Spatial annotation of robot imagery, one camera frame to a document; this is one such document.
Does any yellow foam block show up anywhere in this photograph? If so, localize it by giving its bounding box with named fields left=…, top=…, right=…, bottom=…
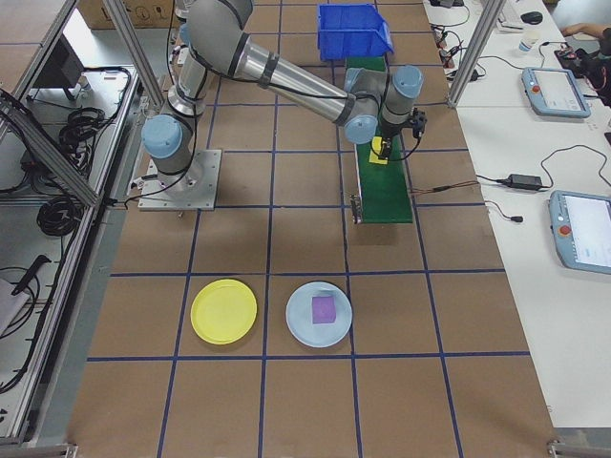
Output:
left=368, top=136, right=390, bottom=167

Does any purple foam block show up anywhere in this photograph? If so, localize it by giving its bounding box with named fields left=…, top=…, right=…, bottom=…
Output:
left=310, top=294, right=338, bottom=326

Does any person forearm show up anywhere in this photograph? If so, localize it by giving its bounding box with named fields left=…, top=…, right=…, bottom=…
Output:
left=561, top=22, right=611, bottom=42

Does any light blue round plate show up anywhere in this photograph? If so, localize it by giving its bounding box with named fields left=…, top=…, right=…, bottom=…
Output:
left=284, top=281, right=354, bottom=348

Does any yellow round plate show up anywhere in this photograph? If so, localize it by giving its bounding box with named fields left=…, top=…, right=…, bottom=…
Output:
left=190, top=279, right=260, bottom=345

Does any green conveyor belt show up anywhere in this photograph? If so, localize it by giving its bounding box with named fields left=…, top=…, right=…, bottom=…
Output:
left=346, top=55, right=415, bottom=226

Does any blue plastic storage bin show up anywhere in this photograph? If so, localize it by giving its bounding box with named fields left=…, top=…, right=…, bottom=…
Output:
left=317, top=3, right=395, bottom=63

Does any black power adapter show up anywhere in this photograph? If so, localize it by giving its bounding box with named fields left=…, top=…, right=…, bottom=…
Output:
left=508, top=173, right=544, bottom=189

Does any white paper cup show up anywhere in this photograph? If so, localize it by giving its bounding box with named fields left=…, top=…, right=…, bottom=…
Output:
left=517, top=31, right=541, bottom=55

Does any grey blue teach pendant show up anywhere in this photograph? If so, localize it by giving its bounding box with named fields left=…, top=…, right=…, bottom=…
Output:
left=547, top=189, right=611, bottom=277
left=520, top=66, right=593, bottom=120

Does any white keyboard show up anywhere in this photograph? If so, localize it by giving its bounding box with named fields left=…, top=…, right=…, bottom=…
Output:
left=497, top=0, right=525, bottom=31

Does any white side table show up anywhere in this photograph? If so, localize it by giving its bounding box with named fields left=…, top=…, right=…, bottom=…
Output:
left=422, top=0, right=611, bottom=430

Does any brown cardboard box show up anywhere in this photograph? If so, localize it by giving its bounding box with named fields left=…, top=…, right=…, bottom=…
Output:
left=77, top=0, right=179, bottom=31

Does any black monitor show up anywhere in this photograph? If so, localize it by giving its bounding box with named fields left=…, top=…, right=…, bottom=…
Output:
left=32, top=33, right=88, bottom=102

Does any white cloth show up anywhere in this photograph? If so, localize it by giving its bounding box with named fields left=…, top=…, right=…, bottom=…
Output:
left=0, top=277, right=31, bottom=338

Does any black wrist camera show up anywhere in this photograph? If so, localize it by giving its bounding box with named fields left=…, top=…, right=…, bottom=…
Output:
left=410, top=108, right=428, bottom=140

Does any thin black wire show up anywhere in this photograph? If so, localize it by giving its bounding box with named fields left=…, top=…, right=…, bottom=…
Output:
left=409, top=182, right=480, bottom=197

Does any thin red wire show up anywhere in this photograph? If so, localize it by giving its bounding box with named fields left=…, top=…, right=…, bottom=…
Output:
left=409, top=181, right=480, bottom=197

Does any aluminium profile post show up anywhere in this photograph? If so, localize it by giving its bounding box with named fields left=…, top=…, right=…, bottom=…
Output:
left=446, top=0, right=508, bottom=110

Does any black adapter cable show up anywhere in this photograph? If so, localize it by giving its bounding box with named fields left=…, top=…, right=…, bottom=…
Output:
left=476, top=145, right=611, bottom=192

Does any black cable with plug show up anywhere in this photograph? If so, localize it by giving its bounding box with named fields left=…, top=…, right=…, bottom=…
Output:
left=485, top=199, right=524, bottom=224

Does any black cable bundle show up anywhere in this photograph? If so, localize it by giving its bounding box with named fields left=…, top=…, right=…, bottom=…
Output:
left=36, top=196, right=80, bottom=239
left=58, top=107, right=120, bottom=154

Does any V-shaped metal bar frame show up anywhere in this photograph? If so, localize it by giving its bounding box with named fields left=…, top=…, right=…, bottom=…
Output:
left=0, top=0, right=163, bottom=448

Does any metal table frame corner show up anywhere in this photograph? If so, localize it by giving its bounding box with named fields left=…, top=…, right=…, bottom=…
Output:
left=547, top=427, right=611, bottom=458
left=0, top=441, right=78, bottom=458

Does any black handle tool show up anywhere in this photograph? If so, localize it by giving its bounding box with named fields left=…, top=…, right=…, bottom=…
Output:
left=10, top=255, right=53, bottom=296

